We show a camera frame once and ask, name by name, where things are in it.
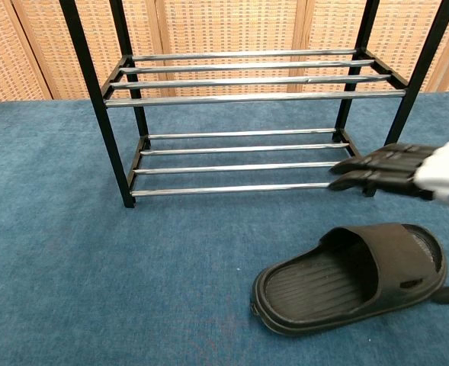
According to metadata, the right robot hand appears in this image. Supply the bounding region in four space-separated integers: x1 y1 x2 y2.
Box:
329 138 449 305

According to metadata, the black shoe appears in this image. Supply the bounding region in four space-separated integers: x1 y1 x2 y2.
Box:
250 223 449 336

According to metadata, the black chrome-bar shoe rack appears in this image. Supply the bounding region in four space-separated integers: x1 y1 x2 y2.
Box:
58 0 449 209

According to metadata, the woven bamboo folding screen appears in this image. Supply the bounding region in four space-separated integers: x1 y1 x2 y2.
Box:
0 0 449 104

